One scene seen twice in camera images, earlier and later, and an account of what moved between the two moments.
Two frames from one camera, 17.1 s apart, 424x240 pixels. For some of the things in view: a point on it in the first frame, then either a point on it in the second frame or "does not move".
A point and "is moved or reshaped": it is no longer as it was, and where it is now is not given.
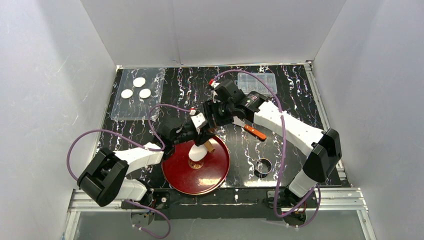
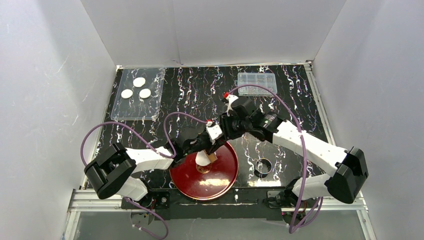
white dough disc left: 126,93 does not move
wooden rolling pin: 209,147 is moved or reshaped
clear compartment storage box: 248,82 does not move
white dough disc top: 138,82 does not move
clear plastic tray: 139,89 does not move
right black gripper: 210,114 to 227,125
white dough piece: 197,153 is moved or reshaped
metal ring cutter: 263,166 does not move
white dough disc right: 145,93 does not move
